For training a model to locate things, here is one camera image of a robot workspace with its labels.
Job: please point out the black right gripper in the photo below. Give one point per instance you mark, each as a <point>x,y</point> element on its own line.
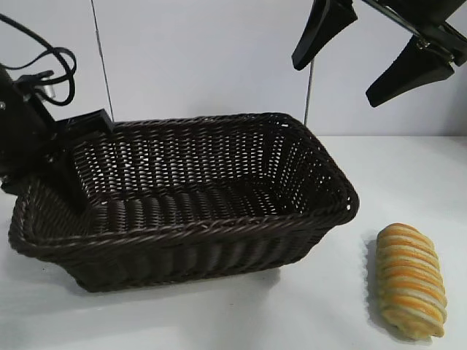
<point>419,14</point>

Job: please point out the dark brown wicker basket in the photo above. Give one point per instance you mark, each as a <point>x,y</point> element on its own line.
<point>182,251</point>

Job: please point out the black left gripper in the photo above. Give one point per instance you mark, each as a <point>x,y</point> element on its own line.
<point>25,138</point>

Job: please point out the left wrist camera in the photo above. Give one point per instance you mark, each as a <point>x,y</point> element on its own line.
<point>40,89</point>

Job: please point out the long striped twisted bread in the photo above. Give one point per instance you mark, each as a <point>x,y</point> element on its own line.
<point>410,284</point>

